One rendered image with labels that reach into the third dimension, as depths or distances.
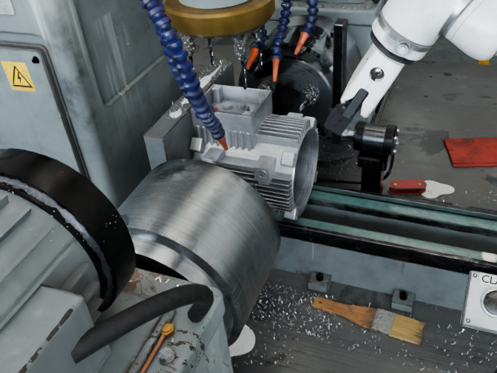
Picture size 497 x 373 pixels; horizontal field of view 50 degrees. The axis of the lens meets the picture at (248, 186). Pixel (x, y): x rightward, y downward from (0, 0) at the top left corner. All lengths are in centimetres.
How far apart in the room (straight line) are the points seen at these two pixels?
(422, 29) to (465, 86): 106
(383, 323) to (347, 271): 12
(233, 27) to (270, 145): 23
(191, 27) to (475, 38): 41
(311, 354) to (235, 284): 32
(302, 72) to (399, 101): 58
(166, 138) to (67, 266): 48
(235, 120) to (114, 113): 22
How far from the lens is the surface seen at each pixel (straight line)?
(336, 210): 111
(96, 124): 96
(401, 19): 74
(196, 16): 85
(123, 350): 57
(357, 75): 78
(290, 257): 109
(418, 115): 163
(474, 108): 169
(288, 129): 97
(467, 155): 146
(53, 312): 43
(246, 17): 85
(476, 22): 72
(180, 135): 96
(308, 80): 117
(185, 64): 72
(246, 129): 95
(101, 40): 97
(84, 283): 49
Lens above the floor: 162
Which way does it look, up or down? 38 degrees down
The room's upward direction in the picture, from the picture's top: 6 degrees counter-clockwise
